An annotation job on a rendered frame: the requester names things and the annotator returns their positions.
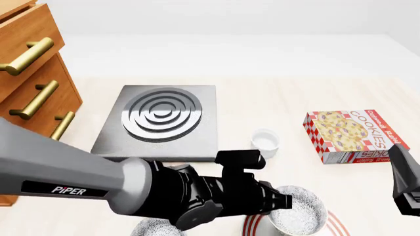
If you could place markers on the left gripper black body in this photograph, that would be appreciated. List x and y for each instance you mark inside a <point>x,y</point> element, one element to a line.
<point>229,196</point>

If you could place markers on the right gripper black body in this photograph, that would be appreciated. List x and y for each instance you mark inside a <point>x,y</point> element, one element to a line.
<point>411,204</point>

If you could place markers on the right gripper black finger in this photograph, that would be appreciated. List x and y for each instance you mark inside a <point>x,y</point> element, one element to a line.
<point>405,172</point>

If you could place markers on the small white ramekin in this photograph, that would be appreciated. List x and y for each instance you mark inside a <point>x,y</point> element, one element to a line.
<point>265,142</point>

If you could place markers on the medium wooden drawer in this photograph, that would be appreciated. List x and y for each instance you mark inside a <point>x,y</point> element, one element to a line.
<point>62,73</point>

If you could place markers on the red white cookies box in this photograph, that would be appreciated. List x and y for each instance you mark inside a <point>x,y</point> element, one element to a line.
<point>348,132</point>

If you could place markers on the left silver-grey robot arm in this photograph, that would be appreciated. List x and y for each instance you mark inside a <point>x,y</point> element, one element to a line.
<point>65,167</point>

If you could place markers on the flat stove plate with rings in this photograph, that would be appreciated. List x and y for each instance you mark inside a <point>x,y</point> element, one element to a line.
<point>160,115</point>

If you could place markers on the large wooden drawer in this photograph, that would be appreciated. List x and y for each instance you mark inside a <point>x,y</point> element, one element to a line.
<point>19,32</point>

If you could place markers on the white plate with red rings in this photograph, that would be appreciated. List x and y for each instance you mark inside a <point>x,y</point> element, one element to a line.
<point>338,226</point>

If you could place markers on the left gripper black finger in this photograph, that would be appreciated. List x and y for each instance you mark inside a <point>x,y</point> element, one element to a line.
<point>275,199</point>

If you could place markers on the small wooden drawer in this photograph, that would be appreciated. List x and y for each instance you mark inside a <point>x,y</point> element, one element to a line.
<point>76,108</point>

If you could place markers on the patterned black white bowl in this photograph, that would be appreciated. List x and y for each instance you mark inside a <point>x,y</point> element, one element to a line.
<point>151,228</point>
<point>305,216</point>

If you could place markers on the wooden cabinet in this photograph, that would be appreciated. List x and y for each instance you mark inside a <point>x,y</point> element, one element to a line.
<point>65,86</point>

